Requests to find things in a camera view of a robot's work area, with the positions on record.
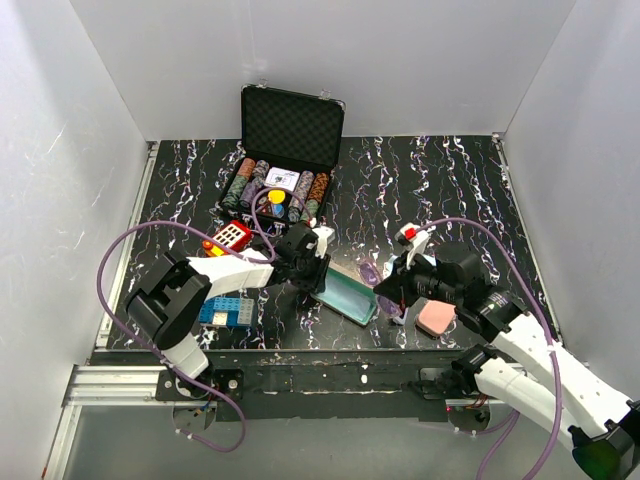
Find grey glasses case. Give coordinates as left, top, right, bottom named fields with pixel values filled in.
left=311, top=264, right=378, bottom=327

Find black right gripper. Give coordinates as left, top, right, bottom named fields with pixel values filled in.
left=374, top=249, right=461, bottom=308

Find light blue cleaning cloth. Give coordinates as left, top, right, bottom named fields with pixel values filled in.
left=318, top=280, right=370, bottom=317

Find white frame sunglasses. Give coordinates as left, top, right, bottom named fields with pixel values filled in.
left=392, top=309, right=408, bottom=326

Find pink glasses case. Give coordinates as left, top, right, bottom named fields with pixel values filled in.
left=415, top=300, right=455, bottom=337

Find purple translucent sunglasses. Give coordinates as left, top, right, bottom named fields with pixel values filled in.
left=358, top=261, right=403, bottom=318

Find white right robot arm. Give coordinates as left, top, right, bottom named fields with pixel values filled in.
left=374, top=243, right=639, bottom=479

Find red yellow toy bus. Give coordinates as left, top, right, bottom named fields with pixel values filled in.
left=202, top=220, right=253, bottom=257

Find aluminium front rail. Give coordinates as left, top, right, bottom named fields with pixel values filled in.
left=44, top=362, right=626, bottom=480

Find blue grey brick block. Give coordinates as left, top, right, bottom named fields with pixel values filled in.
left=198, top=297, right=257, bottom=329

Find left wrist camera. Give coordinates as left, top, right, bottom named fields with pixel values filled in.
left=312, top=225, right=335, bottom=258

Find yellow dealer button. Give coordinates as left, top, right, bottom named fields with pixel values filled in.
left=267, top=189, right=286, bottom=205

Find black poker chip case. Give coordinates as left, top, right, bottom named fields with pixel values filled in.
left=241, top=84, right=346, bottom=217

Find white card deck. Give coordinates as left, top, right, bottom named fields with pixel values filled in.
left=264, top=167, right=301, bottom=191

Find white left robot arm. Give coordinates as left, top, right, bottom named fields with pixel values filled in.
left=125, top=222, right=335, bottom=400

